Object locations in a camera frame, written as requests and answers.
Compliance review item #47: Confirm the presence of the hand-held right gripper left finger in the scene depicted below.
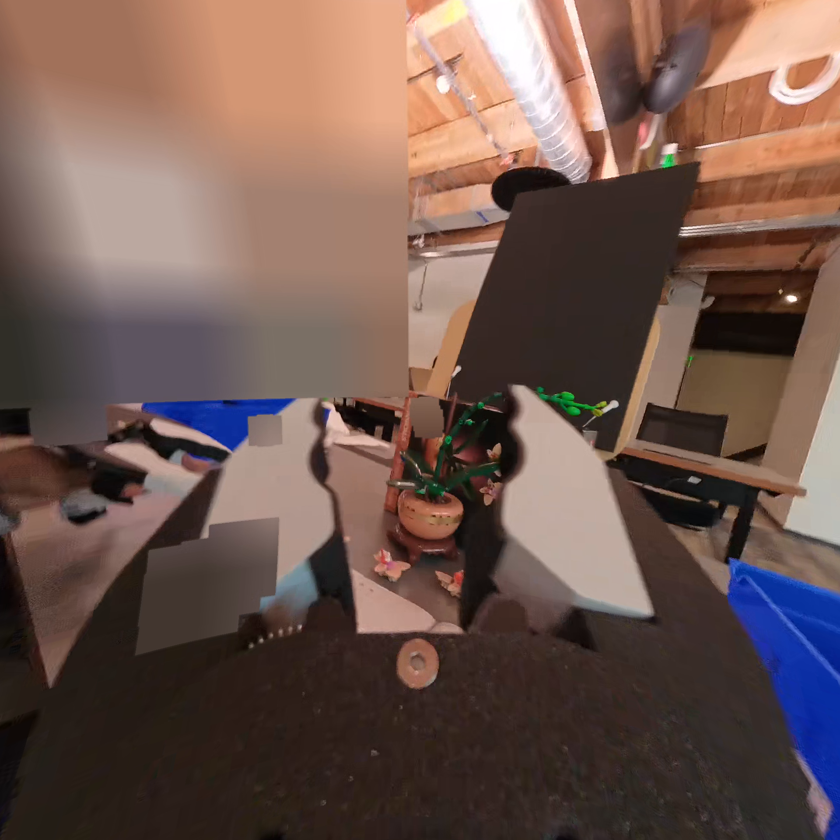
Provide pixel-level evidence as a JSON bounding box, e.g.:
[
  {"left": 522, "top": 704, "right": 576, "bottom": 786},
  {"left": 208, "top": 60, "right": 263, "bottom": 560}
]
[{"left": 206, "top": 399, "right": 358, "bottom": 631}]

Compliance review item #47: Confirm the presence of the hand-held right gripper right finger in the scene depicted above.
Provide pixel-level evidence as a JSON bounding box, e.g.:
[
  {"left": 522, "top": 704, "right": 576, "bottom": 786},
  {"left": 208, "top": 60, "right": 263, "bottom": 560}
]
[{"left": 459, "top": 385, "right": 657, "bottom": 631}]

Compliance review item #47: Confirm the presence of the toy brick orchid plant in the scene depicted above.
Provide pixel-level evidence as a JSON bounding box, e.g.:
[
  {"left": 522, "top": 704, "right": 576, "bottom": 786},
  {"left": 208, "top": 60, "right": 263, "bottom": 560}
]
[{"left": 386, "top": 387, "right": 609, "bottom": 563}]

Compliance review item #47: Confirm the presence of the grey desk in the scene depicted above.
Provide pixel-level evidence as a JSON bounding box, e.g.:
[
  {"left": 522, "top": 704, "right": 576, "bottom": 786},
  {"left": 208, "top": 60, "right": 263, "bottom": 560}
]
[{"left": 0, "top": 433, "right": 508, "bottom": 689}]

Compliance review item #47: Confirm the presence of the dark toy set box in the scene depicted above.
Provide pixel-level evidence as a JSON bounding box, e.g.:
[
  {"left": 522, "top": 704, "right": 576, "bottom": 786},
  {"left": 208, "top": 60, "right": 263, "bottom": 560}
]
[{"left": 384, "top": 392, "right": 506, "bottom": 519}]

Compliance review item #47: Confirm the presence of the black office chair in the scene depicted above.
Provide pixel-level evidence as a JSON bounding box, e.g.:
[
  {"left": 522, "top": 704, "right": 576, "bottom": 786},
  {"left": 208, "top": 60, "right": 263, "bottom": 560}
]
[{"left": 635, "top": 402, "right": 731, "bottom": 455}]

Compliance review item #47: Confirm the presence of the wooden table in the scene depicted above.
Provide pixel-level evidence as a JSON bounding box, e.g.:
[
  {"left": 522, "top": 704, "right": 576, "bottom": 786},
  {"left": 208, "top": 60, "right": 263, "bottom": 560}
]
[{"left": 613, "top": 438, "right": 808, "bottom": 564}]

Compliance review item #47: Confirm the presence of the white instruction booklet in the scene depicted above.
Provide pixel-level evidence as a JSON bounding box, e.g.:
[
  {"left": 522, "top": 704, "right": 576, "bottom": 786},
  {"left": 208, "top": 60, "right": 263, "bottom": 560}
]
[{"left": 353, "top": 570, "right": 463, "bottom": 635}]

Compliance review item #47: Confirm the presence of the black flat board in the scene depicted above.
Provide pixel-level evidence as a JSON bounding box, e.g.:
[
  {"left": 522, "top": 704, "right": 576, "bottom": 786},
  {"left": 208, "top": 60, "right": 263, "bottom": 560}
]
[{"left": 458, "top": 162, "right": 701, "bottom": 455}]

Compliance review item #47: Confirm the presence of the blue plastic bin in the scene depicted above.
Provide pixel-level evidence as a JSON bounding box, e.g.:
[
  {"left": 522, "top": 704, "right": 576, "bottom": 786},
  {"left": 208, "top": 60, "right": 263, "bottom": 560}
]
[{"left": 727, "top": 558, "right": 840, "bottom": 818}]

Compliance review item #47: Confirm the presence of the black round object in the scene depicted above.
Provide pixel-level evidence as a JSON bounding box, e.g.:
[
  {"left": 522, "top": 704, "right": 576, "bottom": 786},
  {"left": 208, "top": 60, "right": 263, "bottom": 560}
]
[{"left": 490, "top": 167, "right": 572, "bottom": 213}]

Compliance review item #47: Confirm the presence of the black oval object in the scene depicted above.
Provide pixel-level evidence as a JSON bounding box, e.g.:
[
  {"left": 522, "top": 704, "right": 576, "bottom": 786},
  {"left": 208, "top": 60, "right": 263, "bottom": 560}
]
[{"left": 642, "top": 18, "right": 714, "bottom": 114}]

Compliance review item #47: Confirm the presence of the silver ventilation duct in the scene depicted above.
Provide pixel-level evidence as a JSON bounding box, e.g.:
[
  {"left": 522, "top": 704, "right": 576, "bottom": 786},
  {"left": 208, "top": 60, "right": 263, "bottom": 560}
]
[{"left": 461, "top": 0, "right": 597, "bottom": 186}]

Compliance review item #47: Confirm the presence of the white cable coil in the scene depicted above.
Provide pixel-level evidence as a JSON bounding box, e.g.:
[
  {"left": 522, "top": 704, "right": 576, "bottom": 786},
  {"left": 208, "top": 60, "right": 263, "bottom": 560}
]
[{"left": 766, "top": 54, "right": 840, "bottom": 107}]

